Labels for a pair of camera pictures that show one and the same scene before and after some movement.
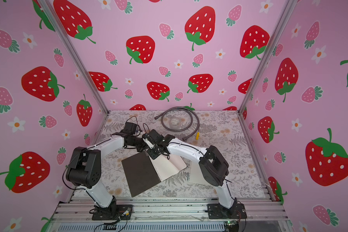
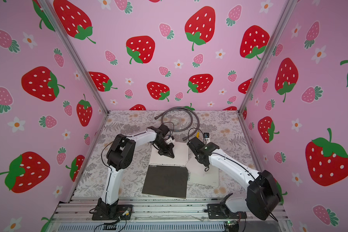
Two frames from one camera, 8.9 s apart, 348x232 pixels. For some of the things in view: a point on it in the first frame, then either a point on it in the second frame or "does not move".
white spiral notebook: x=195 y=174 does not move
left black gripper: x=143 y=147 → x=168 y=151
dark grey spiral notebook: x=142 y=172 → x=166 y=180
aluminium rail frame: x=171 y=214 does not move
